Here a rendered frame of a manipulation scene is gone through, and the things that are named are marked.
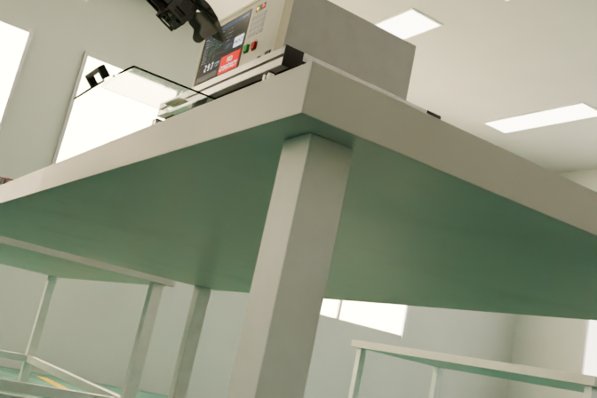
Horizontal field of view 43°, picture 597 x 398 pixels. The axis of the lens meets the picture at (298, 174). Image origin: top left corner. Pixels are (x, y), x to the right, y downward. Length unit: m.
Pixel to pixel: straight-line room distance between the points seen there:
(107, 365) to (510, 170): 5.97
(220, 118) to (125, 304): 5.87
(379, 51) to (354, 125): 1.20
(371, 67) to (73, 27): 5.09
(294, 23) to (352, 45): 0.16
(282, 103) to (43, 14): 6.07
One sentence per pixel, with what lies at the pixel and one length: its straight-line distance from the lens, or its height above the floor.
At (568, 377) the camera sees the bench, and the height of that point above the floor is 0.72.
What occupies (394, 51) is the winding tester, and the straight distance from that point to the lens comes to 1.90.
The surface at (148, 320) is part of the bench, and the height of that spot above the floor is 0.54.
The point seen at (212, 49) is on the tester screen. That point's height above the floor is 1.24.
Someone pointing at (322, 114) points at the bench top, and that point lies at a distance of 0.66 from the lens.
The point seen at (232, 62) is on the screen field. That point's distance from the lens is 1.88.
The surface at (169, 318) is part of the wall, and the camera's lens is 6.79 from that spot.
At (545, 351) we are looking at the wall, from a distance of 9.06.
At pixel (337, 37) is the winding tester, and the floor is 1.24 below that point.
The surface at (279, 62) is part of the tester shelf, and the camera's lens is 1.58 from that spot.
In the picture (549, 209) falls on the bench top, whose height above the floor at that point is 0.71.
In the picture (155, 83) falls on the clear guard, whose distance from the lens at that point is 1.85.
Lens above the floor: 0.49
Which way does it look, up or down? 14 degrees up
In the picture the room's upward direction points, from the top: 12 degrees clockwise
